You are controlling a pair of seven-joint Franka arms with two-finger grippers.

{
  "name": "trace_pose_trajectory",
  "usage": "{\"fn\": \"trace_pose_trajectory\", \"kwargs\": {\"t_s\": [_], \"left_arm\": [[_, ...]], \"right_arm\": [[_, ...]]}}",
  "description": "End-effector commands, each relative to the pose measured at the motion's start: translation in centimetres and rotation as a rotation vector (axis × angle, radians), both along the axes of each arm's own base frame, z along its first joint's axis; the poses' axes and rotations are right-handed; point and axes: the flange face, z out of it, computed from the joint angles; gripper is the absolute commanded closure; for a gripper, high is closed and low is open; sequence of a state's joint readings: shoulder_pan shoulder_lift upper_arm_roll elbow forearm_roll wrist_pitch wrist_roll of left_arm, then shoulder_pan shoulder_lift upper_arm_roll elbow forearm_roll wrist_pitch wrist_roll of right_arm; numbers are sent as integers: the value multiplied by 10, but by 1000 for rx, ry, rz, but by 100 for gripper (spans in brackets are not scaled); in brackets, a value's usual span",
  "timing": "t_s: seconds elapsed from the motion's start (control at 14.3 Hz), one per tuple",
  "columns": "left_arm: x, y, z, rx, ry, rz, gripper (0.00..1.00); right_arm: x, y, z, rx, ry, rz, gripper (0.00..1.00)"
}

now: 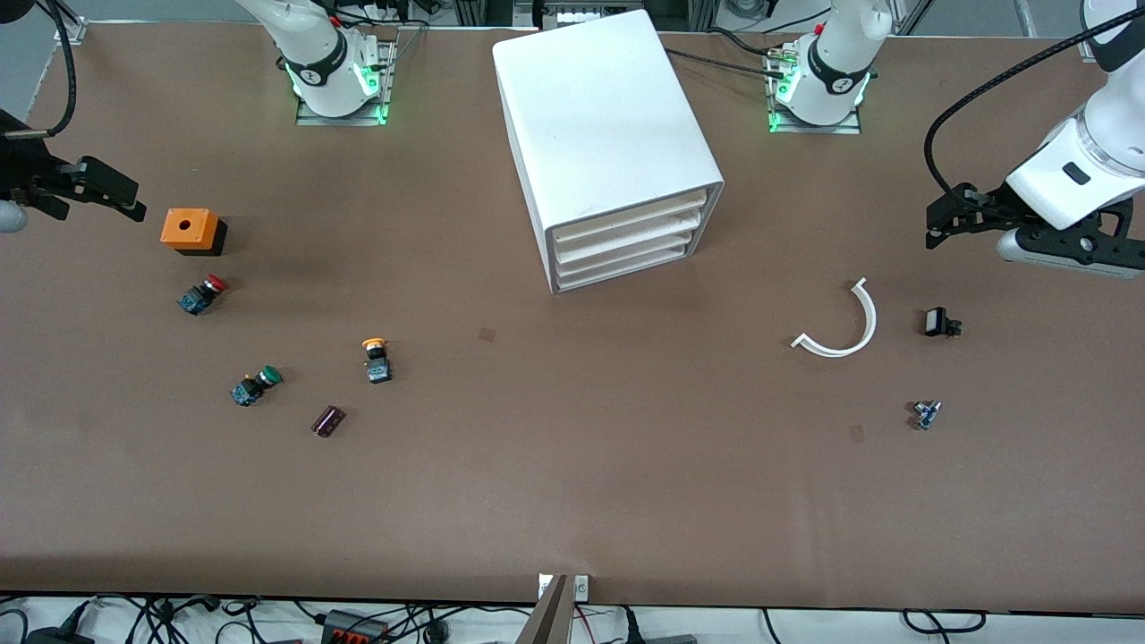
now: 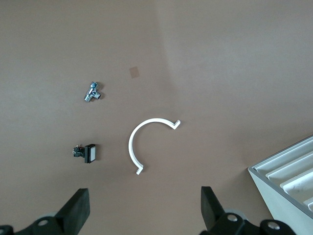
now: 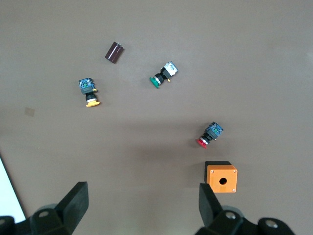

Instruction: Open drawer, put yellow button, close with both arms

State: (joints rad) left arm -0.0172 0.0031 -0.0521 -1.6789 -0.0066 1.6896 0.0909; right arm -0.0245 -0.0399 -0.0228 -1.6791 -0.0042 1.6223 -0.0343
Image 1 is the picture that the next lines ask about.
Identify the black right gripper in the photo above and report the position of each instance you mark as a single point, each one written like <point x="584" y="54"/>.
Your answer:
<point x="20" y="165"/>

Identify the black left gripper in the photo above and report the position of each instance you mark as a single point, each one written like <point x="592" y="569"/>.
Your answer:
<point x="996" y="209"/>

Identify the yellow push button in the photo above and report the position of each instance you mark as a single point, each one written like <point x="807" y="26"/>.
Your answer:
<point x="377" y="362"/>

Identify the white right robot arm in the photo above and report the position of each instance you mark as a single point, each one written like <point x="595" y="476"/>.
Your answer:
<point x="322" y="54"/>

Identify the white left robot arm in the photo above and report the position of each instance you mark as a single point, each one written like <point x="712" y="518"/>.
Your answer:
<point x="841" y="63"/>

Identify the red push button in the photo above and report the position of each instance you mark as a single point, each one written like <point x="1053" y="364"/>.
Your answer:
<point x="201" y="295"/>

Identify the green push button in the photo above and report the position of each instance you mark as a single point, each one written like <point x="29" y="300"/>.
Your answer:
<point x="258" y="385"/>

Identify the white drawer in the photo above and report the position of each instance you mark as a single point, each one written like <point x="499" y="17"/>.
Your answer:
<point x="626" y="255"/>
<point x="626" y="240"/>
<point x="626" y="219"/>

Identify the orange box with hole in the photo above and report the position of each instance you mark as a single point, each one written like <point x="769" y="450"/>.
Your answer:
<point x="186" y="229"/>

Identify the small metal tee fitting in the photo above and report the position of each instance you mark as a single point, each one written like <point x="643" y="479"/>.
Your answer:
<point x="927" y="414"/>

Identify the maroon cylindrical capacitor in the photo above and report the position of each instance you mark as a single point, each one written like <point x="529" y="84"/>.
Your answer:
<point x="328" y="421"/>

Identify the black power adapter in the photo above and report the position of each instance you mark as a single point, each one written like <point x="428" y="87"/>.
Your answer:
<point x="58" y="636"/>

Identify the black power strip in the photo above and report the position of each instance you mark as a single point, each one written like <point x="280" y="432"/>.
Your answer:
<point x="355" y="626"/>

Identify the black switch with white face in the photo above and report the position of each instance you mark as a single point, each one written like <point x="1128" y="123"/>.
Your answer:
<point x="937" y="322"/>

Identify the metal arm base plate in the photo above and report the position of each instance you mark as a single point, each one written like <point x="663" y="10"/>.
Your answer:
<point x="380" y="98"/>
<point x="854" y="125"/>

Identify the white curved plastic bracket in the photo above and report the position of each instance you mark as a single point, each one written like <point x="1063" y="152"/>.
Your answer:
<point x="868" y="326"/>

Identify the white table edge bracket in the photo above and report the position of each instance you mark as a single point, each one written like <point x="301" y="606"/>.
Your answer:
<point x="580" y="587"/>

